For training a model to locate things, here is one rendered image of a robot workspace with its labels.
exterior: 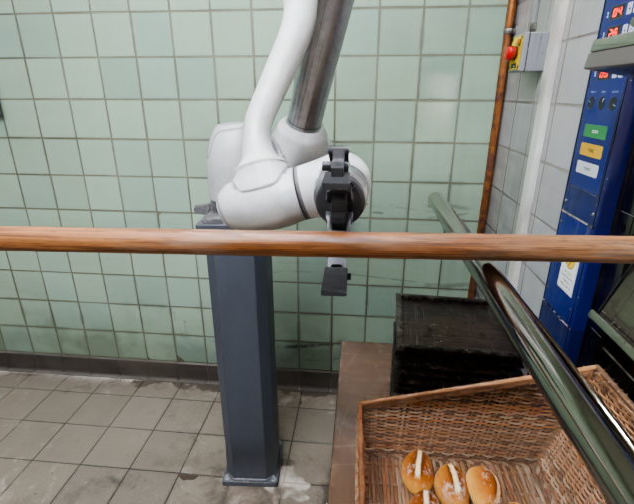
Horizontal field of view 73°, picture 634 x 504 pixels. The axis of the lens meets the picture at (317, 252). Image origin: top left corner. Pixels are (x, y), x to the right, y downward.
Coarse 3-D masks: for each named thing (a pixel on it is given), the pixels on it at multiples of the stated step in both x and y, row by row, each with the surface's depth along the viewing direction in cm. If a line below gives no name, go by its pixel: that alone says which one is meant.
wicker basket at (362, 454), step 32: (480, 384) 87; (512, 384) 86; (608, 384) 79; (384, 416) 91; (416, 416) 91; (448, 416) 90; (480, 416) 89; (512, 416) 89; (384, 448) 95; (448, 448) 93; (480, 448) 92; (512, 448) 92; (544, 448) 91; (384, 480) 89; (512, 480) 90; (544, 480) 89; (576, 480) 81
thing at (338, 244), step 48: (0, 240) 50; (48, 240) 50; (96, 240) 49; (144, 240) 49; (192, 240) 48; (240, 240) 48; (288, 240) 48; (336, 240) 47; (384, 240) 47; (432, 240) 47; (480, 240) 46; (528, 240) 46; (576, 240) 46; (624, 240) 45
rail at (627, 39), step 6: (612, 36) 63; (618, 36) 62; (624, 36) 60; (630, 36) 59; (594, 42) 68; (600, 42) 66; (606, 42) 64; (612, 42) 63; (618, 42) 61; (624, 42) 60; (630, 42) 58; (594, 48) 68; (600, 48) 66; (606, 48) 64; (612, 48) 63
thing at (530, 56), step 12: (516, 36) 124; (528, 36) 117; (540, 36) 117; (516, 48) 122; (528, 48) 118; (540, 48) 118; (516, 60) 122; (528, 60) 119; (540, 60) 119; (516, 72) 126; (528, 72) 127
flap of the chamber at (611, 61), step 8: (616, 48) 62; (624, 48) 60; (632, 48) 58; (592, 56) 68; (600, 56) 65; (608, 56) 63; (616, 56) 61; (624, 56) 59; (632, 56) 57; (592, 64) 67; (600, 64) 65; (608, 64) 63; (616, 64) 61; (624, 64) 59; (632, 64) 58; (608, 72) 69; (616, 72) 67; (624, 72) 66; (632, 72) 64
